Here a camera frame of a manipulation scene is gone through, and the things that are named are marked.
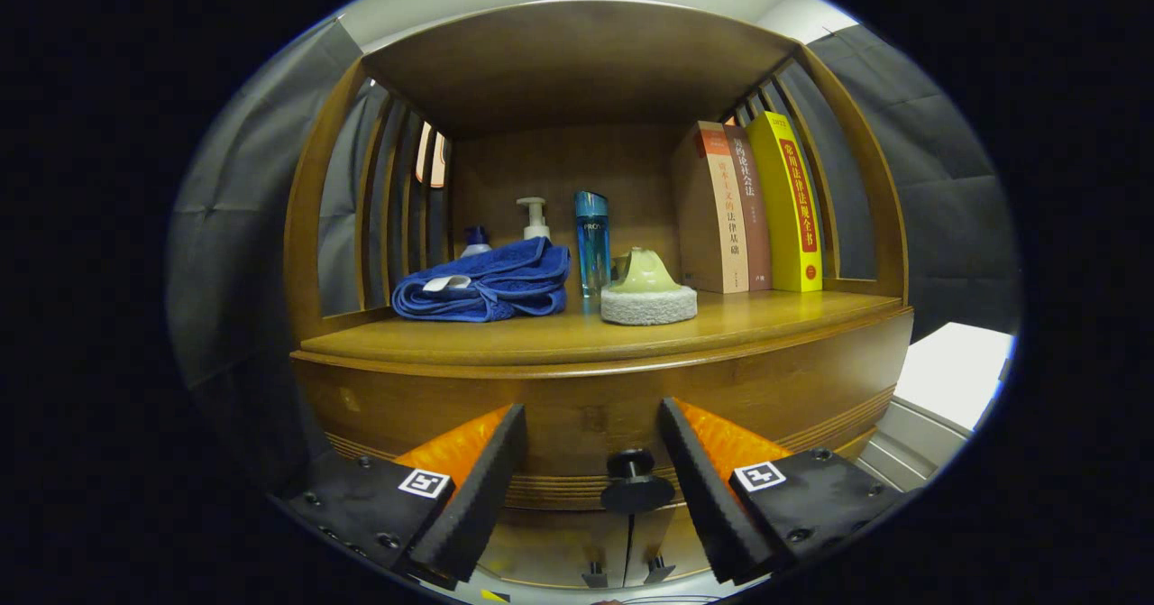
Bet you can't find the wooden countertop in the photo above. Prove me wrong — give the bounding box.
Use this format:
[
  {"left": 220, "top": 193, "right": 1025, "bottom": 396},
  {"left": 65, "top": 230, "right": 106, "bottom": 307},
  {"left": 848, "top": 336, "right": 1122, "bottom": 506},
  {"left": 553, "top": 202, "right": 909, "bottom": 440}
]
[{"left": 299, "top": 288, "right": 905, "bottom": 367}]

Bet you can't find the wooden drawer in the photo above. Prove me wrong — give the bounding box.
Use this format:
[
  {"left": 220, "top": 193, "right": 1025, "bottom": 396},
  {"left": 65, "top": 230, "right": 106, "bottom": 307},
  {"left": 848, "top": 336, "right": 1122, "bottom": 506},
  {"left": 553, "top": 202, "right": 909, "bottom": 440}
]
[{"left": 290, "top": 307, "right": 914, "bottom": 514}]

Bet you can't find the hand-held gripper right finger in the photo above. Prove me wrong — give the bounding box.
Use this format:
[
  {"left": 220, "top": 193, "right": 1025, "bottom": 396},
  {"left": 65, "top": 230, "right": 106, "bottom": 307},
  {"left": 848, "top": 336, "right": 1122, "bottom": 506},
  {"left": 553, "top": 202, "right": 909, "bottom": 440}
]
[{"left": 656, "top": 398, "right": 905, "bottom": 588}]

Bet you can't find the green-handled scrub brush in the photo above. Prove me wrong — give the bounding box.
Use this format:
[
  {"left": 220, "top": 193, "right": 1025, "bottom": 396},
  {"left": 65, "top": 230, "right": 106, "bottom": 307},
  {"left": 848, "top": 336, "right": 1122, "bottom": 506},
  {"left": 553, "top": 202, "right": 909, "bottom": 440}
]
[{"left": 600, "top": 247, "right": 699, "bottom": 326}]

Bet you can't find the wooden cabinet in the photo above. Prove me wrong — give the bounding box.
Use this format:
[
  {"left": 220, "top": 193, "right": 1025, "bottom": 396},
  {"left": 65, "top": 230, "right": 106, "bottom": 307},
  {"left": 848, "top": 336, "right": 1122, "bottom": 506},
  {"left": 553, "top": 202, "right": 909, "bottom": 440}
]
[{"left": 282, "top": 0, "right": 914, "bottom": 588}]

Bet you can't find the white table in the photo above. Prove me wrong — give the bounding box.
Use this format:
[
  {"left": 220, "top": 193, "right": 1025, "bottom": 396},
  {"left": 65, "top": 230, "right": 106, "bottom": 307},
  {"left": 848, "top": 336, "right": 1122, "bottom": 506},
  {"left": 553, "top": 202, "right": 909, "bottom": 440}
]
[{"left": 852, "top": 321, "right": 1015, "bottom": 489}]

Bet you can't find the white pump bottle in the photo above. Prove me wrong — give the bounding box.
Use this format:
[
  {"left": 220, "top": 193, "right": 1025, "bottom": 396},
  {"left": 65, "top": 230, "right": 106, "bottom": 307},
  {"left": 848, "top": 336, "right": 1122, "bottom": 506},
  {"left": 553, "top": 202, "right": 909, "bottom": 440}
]
[{"left": 517, "top": 197, "right": 552, "bottom": 243}]

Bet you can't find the folded blue towel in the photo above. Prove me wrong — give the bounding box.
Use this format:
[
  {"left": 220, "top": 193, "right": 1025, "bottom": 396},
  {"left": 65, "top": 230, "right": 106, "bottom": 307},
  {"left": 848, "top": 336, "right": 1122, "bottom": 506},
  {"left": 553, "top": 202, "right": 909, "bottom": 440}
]
[{"left": 390, "top": 236, "right": 572, "bottom": 323}]

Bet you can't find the tall blue glass bottle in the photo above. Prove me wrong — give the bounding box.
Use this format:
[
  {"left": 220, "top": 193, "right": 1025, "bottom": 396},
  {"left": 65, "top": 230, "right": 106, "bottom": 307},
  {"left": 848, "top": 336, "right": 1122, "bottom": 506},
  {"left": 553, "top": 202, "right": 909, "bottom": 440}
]
[{"left": 574, "top": 190, "right": 611, "bottom": 299}]

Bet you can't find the beige book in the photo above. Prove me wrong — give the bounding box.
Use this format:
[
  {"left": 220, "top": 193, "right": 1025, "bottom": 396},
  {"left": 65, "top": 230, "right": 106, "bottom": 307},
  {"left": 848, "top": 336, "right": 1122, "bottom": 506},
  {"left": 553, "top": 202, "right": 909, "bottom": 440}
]
[{"left": 670, "top": 121, "right": 751, "bottom": 294}]

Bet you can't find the black backdrop cloth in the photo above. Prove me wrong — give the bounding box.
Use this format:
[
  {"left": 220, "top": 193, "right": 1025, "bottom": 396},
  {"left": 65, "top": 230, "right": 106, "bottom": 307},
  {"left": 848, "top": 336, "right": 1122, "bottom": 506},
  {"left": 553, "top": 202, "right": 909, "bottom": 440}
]
[{"left": 165, "top": 14, "right": 1024, "bottom": 498}]

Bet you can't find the yellow book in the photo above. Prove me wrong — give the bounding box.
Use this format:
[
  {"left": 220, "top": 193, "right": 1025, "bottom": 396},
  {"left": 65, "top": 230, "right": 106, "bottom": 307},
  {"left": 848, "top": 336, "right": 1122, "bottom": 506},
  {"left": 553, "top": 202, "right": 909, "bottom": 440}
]
[{"left": 746, "top": 111, "right": 824, "bottom": 293}]

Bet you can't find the brown book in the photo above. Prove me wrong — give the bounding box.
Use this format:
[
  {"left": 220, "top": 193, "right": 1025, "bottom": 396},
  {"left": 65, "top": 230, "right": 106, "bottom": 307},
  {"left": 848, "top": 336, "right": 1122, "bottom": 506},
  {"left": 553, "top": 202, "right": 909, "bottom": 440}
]
[{"left": 726, "top": 124, "right": 774, "bottom": 291}]

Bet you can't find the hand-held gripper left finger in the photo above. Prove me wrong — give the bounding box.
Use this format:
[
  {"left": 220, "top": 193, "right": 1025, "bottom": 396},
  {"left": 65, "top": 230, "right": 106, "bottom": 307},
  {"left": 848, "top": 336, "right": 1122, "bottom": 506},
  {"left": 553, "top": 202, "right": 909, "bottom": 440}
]
[{"left": 284, "top": 404, "right": 528, "bottom": 591}]

